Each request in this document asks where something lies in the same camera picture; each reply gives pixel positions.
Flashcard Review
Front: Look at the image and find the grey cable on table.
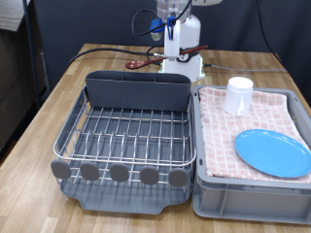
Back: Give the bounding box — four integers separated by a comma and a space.
203, 63, 289, 74

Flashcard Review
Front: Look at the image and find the metal wire dish rack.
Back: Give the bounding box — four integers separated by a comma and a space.
50, 86, 198, 189

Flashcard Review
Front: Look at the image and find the wrist camera on blue mount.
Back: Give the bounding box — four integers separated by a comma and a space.
150, 18, 167, 42

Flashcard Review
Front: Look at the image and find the grey plastic crate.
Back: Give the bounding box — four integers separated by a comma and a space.
190, 83, 311, 225

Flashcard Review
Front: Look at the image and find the brown wooden spoon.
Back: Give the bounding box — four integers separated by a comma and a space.
124, 45, 210, 70

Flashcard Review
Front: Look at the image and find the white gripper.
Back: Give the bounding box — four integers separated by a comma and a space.
163, 24, 182, 62

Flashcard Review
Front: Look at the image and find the grey plastic drain tray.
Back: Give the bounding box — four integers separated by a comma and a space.
59, 90, 192, 216

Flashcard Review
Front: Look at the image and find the dark backdrop curtain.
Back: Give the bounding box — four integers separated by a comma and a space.
30, 0, 311, 108

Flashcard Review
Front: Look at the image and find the brown cabinet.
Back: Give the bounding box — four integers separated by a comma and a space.
0, 0, 51, 159

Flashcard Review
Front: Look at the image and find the pink checkered cloth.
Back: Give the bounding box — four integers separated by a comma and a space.
197, 85, 311, 184

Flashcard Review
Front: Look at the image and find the black cable on table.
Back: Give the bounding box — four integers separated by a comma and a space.
67, 47, 163, 67

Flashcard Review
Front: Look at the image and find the teal plastic plate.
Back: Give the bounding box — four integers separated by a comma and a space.
233, 128, 311, 179

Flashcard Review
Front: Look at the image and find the thin black hanging cable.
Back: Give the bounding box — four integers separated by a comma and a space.
256, 0, 287, 66

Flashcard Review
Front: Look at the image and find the white plastic cup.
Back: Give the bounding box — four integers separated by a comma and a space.
222, 76, 255, 117

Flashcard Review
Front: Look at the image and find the dark grey cutlery holder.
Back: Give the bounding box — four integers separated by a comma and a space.
84, 70, 192, 113

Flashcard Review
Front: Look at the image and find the blue cable clip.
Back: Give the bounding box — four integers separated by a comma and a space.
166, 16, 178, 42

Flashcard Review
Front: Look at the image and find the black metal pole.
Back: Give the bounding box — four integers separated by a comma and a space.
21, 0, 43, 112

